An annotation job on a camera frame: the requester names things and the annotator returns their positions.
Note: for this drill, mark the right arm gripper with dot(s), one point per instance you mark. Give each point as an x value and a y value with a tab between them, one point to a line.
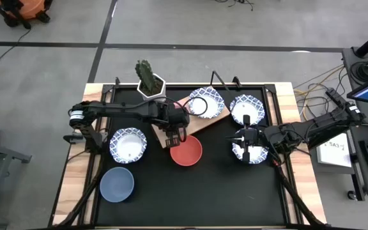
256	137

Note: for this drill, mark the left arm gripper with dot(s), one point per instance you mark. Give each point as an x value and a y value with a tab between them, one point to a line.
172	119

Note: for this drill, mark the red plastic bowl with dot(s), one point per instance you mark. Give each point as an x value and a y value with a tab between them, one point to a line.
187	153

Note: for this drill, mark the blue patterned paper bowl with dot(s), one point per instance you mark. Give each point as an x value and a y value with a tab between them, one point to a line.
128	145
217	102
259	155
248	105

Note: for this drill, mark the pink plastic bowl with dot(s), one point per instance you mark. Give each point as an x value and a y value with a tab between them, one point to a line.
175	105

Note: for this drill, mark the blue plastic bowl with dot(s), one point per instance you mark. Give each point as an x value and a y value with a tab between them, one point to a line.
117	184

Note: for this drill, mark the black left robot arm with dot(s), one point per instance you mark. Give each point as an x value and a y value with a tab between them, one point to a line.
123	110

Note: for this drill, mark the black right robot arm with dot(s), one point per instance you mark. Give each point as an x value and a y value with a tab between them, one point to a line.
318	126

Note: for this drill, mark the wooden cutting board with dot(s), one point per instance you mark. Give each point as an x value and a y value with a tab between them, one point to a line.
203	123

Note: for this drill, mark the small red connector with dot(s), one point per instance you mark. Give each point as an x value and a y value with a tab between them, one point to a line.
274	162

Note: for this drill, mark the white hexagonal plant pot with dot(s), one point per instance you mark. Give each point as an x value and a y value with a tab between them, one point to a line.
160	92

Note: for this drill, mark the black table mat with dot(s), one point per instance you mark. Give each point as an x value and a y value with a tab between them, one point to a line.
219	191

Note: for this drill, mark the green cactus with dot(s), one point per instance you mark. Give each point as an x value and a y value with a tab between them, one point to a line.
145	75

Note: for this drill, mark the white paper sign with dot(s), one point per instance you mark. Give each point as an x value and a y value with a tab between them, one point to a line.
334	156

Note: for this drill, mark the black power strip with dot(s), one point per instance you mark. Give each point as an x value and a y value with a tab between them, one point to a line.
331	93

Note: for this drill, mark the black caster wheel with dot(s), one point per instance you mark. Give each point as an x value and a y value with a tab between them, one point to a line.
351	195

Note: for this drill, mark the orange round device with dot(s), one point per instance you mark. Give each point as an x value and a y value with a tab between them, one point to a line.
27	8

